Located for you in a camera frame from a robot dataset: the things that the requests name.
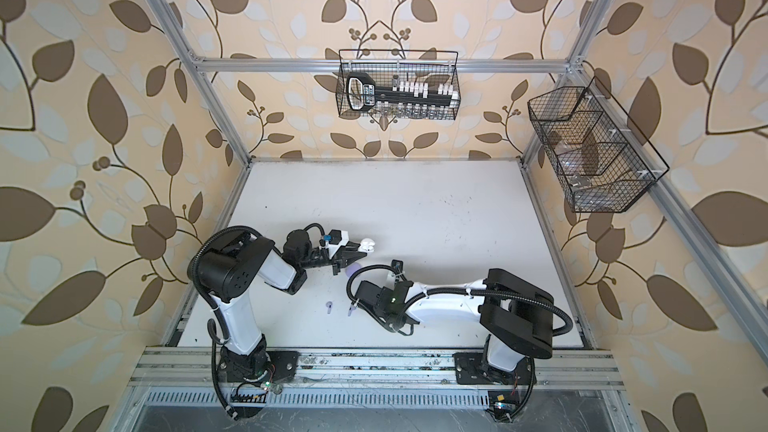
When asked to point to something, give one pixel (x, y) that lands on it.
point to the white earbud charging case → (367, 245)
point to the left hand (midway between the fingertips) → (365, 249)
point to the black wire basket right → (601, 161)
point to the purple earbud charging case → (352, 268)
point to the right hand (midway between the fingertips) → (381, 307)
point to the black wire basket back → (400, 112)
